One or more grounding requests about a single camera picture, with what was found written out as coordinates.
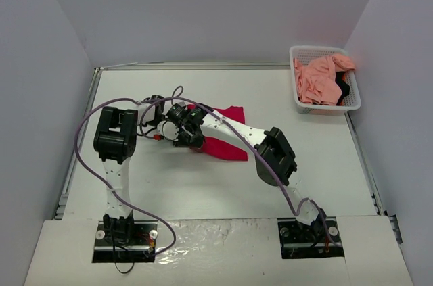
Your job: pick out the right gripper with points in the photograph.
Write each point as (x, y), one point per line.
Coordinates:
(179, 111)

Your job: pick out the red t-shirt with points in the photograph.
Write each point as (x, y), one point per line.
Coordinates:
(220, 149)

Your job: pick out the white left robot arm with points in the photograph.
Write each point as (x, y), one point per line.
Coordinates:
(115, 142)

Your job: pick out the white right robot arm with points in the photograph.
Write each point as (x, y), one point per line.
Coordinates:
(274, 157)

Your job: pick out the salmon pink t-shirt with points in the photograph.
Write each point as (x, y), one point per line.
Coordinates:
(315, 82)

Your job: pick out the black garment in basket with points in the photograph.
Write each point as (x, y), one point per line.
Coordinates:
(343, 86)

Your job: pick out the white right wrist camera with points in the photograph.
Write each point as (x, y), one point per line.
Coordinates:
(166, 130)

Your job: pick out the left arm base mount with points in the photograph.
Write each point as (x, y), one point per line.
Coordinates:
(138, 248)

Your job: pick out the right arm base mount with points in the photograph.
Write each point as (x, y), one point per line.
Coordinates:
(298, 241)

